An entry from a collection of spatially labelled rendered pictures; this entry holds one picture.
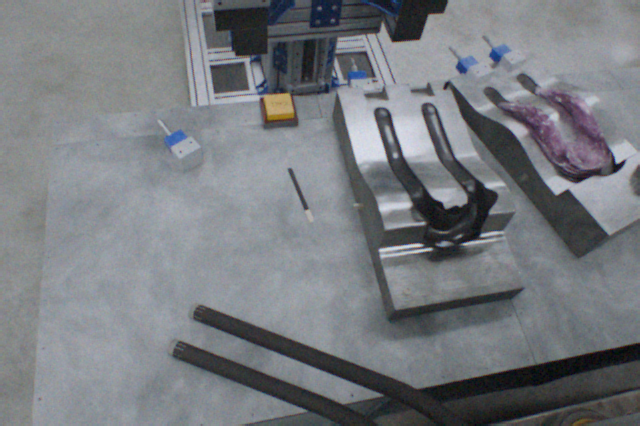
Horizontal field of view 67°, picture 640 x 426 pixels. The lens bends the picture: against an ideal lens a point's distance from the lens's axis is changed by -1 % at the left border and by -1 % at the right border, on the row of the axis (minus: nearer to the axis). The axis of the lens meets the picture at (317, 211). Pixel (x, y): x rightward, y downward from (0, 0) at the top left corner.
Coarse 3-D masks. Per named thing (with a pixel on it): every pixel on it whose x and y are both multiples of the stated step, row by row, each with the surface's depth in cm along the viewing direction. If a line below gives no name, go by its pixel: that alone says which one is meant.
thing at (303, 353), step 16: (192, 304) 88; (208, 320) 86; (224, 320) 85; (240, 320) 86; (240, 336) 84; (256, 336) 83; (272, 336) 83; (288, 352) 81; (304, 352) 80; (320, 352) 80; (320, 368) 79; (336, 368) 78; (352, 368) 78; (368, 384) 77; (384, 384) 76
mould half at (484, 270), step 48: (336, 96) 109; (432, 96) 110; (432, 144) 104; (384, 192) 92; (432, 192) 92; (384, 240) 90; (480, 240) 96; (384, 288) 92; (432, 288) 90; (480, 288) 91
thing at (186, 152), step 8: (160, 120) 107; (168, 128) 106; (168, 136) 104; (176, 136) 104; (184, 136) 104; (168, 144) 103; (176, 144) 102; (184, 144) 102; (192, 144) 102; (176, 152) 101; (184, 152) 101; (192, 152) 101; (200, 152) 103; (176, 160) 103; (184, 160) 101; (192, 160) 103; (200, 160) 105; (184, 168) 103
